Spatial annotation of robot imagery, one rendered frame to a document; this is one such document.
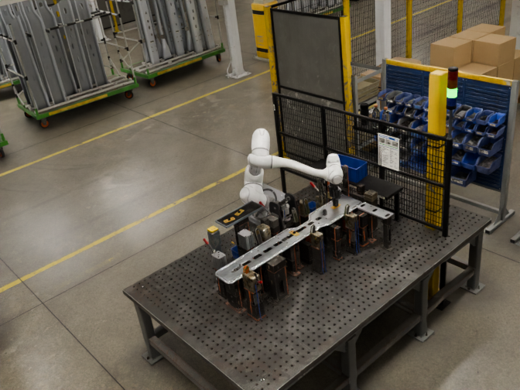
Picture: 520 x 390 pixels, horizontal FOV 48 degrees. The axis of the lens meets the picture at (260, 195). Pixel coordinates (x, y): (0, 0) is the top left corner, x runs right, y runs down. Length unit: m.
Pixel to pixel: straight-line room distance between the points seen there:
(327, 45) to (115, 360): 3.82
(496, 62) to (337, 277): 4.88
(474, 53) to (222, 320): 5.77
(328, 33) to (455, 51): 2.44
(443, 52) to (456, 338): 4.57
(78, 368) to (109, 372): 0.29
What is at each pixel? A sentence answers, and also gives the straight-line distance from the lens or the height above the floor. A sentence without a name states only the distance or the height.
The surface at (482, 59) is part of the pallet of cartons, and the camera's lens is 8.66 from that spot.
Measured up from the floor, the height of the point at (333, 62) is 1.49.
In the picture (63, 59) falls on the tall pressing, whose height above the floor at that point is 0.92.
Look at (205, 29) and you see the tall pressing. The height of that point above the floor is 0.70.
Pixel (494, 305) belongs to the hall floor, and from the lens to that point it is 5.37.
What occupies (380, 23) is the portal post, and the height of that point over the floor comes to 1.33.
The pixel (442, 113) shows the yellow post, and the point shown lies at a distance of 4.51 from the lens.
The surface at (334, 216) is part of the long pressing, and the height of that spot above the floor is 1.00.
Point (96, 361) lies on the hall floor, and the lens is 5.23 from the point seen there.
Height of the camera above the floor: 3.41
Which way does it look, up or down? 29 degrees down
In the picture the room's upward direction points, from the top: 7 degrees counter-clockwise
